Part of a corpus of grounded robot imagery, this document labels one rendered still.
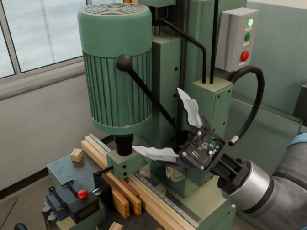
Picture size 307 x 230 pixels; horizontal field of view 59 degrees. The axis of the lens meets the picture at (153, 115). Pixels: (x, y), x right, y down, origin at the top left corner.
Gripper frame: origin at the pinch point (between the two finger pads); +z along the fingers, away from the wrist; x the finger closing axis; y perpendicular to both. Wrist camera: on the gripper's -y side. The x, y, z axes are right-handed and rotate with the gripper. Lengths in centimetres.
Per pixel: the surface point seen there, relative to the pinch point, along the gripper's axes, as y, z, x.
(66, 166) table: -55, 14, 29
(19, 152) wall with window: -154, 61, 60
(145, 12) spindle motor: -2.5, 15.8, -17.9
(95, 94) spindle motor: -13.6, 14.9, 2.7
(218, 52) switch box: -18.8, -3.6, -29.3
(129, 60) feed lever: 3.4, 10.5, -5.2
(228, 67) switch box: -18.4, -8.6, -27.2
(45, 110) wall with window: -150, 66, 25
